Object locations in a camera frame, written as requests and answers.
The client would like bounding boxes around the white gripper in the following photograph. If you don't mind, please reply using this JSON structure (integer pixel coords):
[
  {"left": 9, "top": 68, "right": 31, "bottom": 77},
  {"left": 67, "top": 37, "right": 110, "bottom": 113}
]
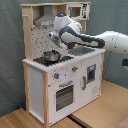
[{"left": 49, "top": 32, "right": 68, "bottom": 54}]

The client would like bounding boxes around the small metal pot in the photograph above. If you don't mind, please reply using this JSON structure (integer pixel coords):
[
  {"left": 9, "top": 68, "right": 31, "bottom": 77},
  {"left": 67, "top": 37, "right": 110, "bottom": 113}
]
[{"left": 43, "top": 51, "right": 60, "bottom": 61}]

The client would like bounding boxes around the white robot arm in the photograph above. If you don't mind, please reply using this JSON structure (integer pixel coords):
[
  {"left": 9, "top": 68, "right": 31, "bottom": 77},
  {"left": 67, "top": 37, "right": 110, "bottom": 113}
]
[{"left": 49, "top": 13, "right": 128, "bottom": 67}]

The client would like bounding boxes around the wooden toy kitchen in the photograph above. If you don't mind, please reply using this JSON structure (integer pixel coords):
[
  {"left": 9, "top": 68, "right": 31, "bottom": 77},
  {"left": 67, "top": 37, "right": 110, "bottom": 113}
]
[{"left": 22, "top": 2, "right": 104, "bottom": 128}]

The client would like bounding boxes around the grey range hood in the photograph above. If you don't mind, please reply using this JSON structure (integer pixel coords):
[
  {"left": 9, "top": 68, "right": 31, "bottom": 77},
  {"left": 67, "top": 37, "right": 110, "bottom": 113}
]
[{"left": 34, "top": 5, "right": 57, "bottom": 27}]

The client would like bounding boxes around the black toy stovetop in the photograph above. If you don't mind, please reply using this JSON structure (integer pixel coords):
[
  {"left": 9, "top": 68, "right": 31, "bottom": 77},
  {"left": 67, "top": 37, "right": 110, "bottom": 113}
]
[{"left": 34, "top": 54, "right": 72, "bottom": 66}]

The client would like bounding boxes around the grey toy sink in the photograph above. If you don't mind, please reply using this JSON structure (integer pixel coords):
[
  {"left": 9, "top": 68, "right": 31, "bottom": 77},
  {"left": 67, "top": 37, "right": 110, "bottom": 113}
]
[{"left": 68, "top": 47, "right": 94, "bottom": 56}]

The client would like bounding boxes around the toy microwave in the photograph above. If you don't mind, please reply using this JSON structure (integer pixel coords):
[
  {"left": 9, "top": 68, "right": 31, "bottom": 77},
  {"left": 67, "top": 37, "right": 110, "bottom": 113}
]
[{"left": 67, "top": 3, "right": 90, "bottom": 20}]

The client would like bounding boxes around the right red stove knob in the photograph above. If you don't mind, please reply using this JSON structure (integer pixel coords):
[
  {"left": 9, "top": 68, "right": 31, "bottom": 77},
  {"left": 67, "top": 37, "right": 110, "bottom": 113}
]
[{"left": 71, "top": 66, "right": 79, "bottom": 73}]

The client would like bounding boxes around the red stove knob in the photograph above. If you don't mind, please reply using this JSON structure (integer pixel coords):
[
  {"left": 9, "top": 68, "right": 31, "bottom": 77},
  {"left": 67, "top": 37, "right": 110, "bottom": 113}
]
[
  {"left": 54, "top": 73, "right": 60, "bottom": 79},
  {"left": 71, "top": 66, "right": 79, "bottom": 73}
]

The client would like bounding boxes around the left red stove knob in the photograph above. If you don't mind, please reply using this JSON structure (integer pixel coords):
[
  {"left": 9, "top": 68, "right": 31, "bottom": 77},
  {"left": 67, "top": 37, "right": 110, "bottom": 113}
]
[{"left": 54, "top": 73, "right": 60, "bottom": 79}]

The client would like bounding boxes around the grey ice dispenser panel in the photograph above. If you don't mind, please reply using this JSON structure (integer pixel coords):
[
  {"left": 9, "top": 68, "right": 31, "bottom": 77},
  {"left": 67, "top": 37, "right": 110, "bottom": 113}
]
[{"left": 87, "top": 65, "right": 96, "bottom": 83}]

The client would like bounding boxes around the toy oven door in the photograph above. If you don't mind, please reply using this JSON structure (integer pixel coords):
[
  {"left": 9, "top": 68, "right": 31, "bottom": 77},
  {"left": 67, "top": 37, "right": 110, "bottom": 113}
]
[{"left": 56, "top": 84, "right": 74, "bottom": 111}]

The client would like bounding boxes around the grey cupboard door handle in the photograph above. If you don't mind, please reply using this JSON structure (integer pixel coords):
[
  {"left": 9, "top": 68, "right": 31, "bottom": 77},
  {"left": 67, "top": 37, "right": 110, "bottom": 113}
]
[{"left": 82, "top": 76, "right": 86, "bottom": 90}]

